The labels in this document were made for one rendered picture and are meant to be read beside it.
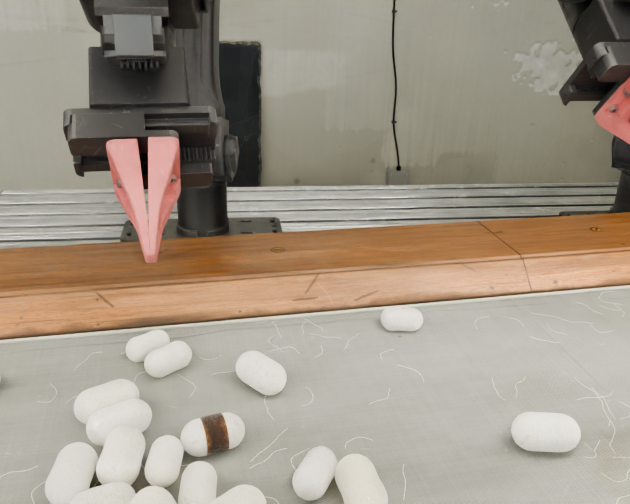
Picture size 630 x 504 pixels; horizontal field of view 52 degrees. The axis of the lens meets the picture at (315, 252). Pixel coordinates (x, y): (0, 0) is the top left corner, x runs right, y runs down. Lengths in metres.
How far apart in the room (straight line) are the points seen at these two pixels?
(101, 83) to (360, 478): 0.31
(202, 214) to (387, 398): 0.44
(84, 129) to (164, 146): 0.05
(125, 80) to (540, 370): 0.35
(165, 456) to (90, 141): 0.21
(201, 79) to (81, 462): 0.51
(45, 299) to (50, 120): 2.00
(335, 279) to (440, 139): 2.08
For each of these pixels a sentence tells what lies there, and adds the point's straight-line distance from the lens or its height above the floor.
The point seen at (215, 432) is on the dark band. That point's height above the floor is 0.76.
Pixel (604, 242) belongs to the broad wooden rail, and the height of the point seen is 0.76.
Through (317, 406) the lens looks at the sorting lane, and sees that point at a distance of 0.41.
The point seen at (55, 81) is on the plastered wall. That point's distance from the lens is 2.46.
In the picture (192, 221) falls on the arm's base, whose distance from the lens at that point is 0.81.
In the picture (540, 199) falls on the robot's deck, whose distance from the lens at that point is 1.08.
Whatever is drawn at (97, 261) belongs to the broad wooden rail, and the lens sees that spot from 0.56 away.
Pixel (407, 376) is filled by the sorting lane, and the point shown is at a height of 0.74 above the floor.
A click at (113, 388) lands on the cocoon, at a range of 0.40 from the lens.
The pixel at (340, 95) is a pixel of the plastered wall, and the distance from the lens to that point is 2.45.
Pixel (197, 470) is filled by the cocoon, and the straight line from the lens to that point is 0.35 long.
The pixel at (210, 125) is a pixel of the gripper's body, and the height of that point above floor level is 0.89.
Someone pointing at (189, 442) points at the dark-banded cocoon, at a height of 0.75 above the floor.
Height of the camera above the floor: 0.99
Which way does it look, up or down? 24 degrees down
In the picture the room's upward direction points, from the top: 2 degrees clockwise
